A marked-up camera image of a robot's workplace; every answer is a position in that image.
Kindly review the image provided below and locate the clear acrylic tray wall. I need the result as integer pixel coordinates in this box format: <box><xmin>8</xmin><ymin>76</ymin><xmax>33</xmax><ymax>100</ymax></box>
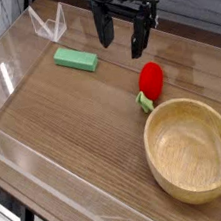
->
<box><xmin>0</xmin><ymin>1</ymin><xmax>221</xmax><ymax>221</ymax></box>

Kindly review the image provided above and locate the green rectangular block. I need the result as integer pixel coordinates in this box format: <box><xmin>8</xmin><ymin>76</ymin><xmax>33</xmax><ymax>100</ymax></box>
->
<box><xmin>53</xmin><ymin>48</ymin><xmax>98</xmax><ymax>72</ymax></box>

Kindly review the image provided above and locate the red plush strawberry toy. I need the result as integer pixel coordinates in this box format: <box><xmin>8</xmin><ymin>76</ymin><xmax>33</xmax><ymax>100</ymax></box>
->
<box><xmin>135</xmin><ymin>61</ymin><xmax>164</xmax><ymax>113</ymax></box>

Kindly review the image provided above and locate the wooden bowl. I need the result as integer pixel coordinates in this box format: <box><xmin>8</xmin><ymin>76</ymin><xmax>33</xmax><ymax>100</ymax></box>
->
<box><xmin>143</xmin><ymin>98</ymin><xmax>221</xmax><ymax>205</ymax></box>

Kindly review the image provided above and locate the clear acrylic corner bracket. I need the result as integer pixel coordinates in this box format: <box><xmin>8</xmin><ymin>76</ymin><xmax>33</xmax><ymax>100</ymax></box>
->
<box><xmin>28</xmin><ymin>4</ymin><xmax>67</xmax><ymax>42</ymax></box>

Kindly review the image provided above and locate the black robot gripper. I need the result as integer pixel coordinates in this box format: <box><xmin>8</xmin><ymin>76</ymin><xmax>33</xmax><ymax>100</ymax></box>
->
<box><xmin>91</xmin><ymin>0</ymin><xmax>159</xmax><ymax>59</ymax></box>

